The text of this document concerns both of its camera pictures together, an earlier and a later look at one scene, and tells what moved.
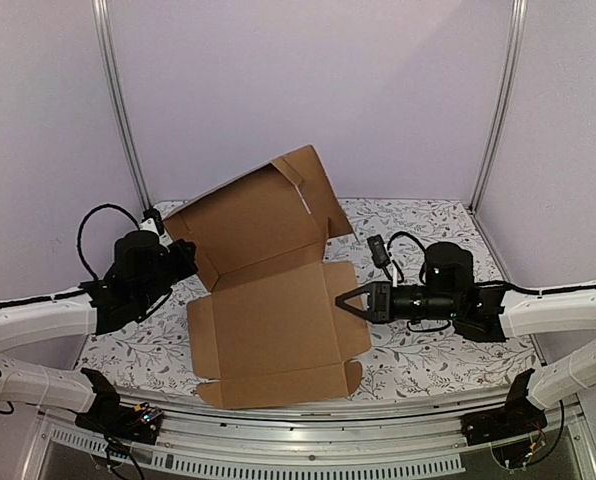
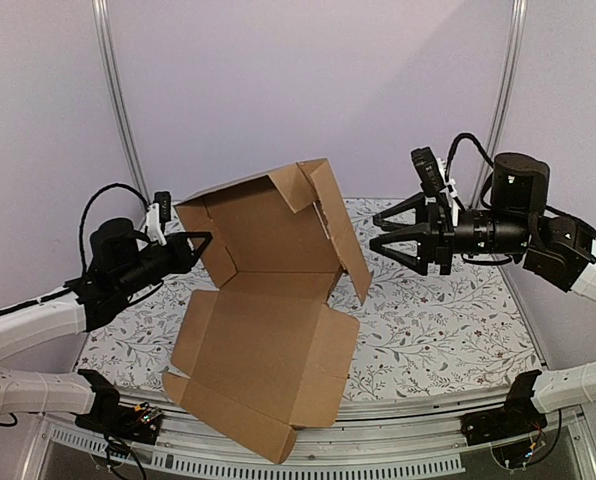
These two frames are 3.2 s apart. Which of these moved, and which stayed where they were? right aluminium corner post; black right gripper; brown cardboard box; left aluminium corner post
Moved: black right gripper; brown cardboard box
Stayed: right aluminium corner post; left aluminium corner post
